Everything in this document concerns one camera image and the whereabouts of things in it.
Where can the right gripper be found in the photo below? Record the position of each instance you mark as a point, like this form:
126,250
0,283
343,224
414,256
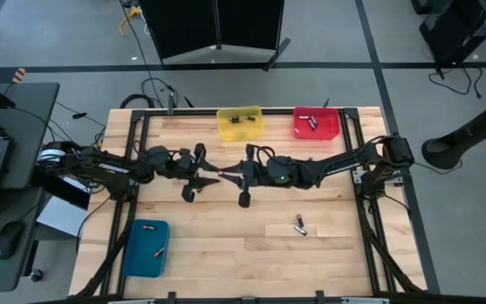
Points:
255,173

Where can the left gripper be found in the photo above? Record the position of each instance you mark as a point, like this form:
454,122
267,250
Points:
184,162

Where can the red black AA battery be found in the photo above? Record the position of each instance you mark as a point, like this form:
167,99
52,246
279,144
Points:
149,227

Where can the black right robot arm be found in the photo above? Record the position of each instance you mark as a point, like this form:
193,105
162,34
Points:
344,166

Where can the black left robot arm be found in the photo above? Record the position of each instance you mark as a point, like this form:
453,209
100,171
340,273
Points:
112,169

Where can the yellow plastic bin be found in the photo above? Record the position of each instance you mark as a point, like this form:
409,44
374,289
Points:
239,133

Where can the red plastic bin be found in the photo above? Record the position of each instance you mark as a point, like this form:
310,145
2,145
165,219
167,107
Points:
327,131

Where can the blue plastic bin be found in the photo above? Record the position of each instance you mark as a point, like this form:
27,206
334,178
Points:
142,262

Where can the black table clamp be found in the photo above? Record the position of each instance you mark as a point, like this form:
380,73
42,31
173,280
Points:
171,296
320,296

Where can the black flat board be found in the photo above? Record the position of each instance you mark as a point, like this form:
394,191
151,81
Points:
63,192

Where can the white flat box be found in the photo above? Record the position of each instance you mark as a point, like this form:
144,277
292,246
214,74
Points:
61,217

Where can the black folding screen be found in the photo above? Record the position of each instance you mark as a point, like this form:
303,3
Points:
184,25

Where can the black desk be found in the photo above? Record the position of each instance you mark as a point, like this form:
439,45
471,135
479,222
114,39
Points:
23,126

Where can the black desk caster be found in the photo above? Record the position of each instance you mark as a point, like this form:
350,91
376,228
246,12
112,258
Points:
36,275

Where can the black stand pole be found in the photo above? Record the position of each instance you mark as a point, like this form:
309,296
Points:
441,152

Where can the black computer mouse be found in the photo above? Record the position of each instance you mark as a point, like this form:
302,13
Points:
9,236

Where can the orange striped object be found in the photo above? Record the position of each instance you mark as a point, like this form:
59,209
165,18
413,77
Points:
18,76

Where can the black equipment cabinet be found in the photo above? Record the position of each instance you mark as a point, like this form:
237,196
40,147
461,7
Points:
458,29

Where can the black table frame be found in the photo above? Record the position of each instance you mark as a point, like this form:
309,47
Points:
184,112

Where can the grey clamp post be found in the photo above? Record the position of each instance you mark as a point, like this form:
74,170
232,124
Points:
170,103

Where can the black clamp post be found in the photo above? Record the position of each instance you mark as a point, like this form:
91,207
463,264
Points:
326,102

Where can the grey metal base plate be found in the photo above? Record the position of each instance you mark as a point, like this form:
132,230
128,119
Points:
355,177

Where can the black diagonal frame strut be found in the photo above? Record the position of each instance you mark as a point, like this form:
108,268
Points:
108,256
388,259

